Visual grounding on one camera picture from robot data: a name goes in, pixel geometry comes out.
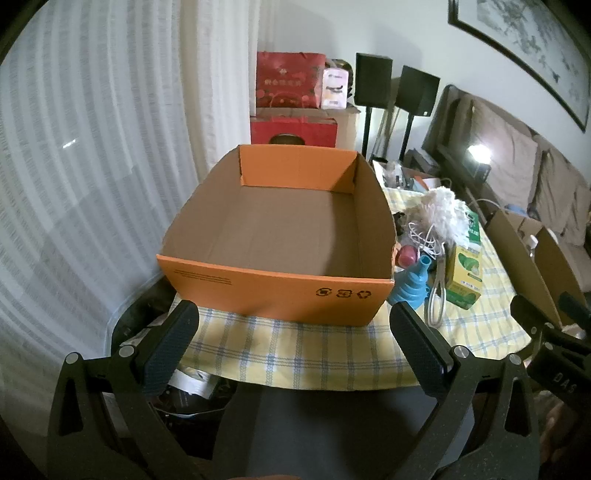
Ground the brown sofa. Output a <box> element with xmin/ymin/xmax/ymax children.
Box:
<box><xmin>422</xmin><ymin>84</ymin><xmax>591</xmax><ymax>291</ymax></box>

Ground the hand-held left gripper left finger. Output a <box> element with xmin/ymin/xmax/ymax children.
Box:
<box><xmin>46</xmin><ymin>299</ymin><xmax>200</xmax><ymax>480</ymax></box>

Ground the red gift box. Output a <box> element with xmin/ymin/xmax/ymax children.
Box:
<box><xmin>250</xmin><ymin>116</ymin><xmax>339</xmax><ymax>149</ymax></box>

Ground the red round object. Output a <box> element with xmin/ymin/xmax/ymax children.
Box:
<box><xmin>394</xmin><ymin>244</ymin><xmax>419</xmax><ymax>268</ymax></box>

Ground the green packet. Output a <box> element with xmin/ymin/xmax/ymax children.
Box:
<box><xmin>462</xmin><ymin>208</ymin><xmax>483</xmax><ymax>245</ymax></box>

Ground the pink box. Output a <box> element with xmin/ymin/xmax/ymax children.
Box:
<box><xmin>321</xmin><ymin>68</ymin><xmax>349</xmax><ymax>110</ymax></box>

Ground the green drink carton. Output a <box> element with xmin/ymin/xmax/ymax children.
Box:
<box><xmin>444</xmin><ymin>244</ymin><xmax>483</xmax><ymax>310</ymax></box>

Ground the blue funnel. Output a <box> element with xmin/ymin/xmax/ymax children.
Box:
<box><xmin>387</xmin><ymin>256</ymin><xmax>435</xmax><ymax>310</ymax></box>

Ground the orange cardboard box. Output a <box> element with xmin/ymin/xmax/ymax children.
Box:
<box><xmin>156</xmin><ymin>144</ymin><xmax>397</xmax><ymax>328</ymax></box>

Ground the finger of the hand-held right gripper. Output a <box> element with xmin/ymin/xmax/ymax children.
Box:
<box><xmin>556</xmin><ymin>291</ymin><xmax>591</xmax><ymax>325</ymax></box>
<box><xmin>510</xmin><ymin>294</ymin><xmax>561</xmax><ymax>343</ymax></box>

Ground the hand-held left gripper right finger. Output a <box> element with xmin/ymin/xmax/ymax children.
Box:
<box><xmin>389</xmin><ymin>302</ymin><xmax>542</xmax><ymax>480</ymax></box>

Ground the open brown cardboard box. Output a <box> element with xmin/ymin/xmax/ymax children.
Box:
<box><xmin>485</xmin><ymin>210</ymin><xmax>587</xmax><ymax>328</ymax></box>

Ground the white curtain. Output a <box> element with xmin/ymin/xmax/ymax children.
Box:
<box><xmin>0</xmin><ymin>0</ymin><xmax>262</xmax><ymax>416</ymax></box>

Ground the framed painting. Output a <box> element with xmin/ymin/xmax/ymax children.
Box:
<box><xmin>447</xmin><ymin>0</ymin><xmax>591</xmax><ymax>134</ymax></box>

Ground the white feather duster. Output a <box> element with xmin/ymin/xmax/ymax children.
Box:
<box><xmin>406</xmin><ymin>187</ymin><xmax>472</xmax><ymax>243</ymax></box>

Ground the black lamp with light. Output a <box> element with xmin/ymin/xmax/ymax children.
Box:
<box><xmin>466</xmin><ymin>144</ymin><xmax>492</xmax><ymax>178</ymax></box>

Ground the black speaker stand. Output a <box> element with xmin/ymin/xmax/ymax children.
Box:
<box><xmin>399</xmin><ymin>113</ymin><xmax>414</xmax><ymax>160</ymax></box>
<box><xmin>362</xmin><ymin>107</ymin><xmax>374</xmax><ymax>158</ymax></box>

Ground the yellow plaid tablecloth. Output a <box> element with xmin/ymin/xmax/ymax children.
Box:
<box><xmin>178</xmin><ymin>185</ymin><xmax>533</xmax><ymax>392</ymax></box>

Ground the red gift bag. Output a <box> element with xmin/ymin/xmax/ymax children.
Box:
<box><xmin>256</xmin><ymin>51</ymin><xmax>326</xmax><ymax>110</ymax></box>

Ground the white box of clutter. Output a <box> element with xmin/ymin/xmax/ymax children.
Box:
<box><xmin>372</xmin><ymin>159</ymin><xmax>458</xmax><ymax>190</ymax></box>

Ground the beige sofa cushion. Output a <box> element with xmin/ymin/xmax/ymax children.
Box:
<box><xmin>466</xmin><ymin>99</ymin><xmax>539</xmax><ymax>208</ymax></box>
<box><xmin>536</xmin><ymin>148</ymin><xmax>591</xmax><ymax>245</ymax></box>

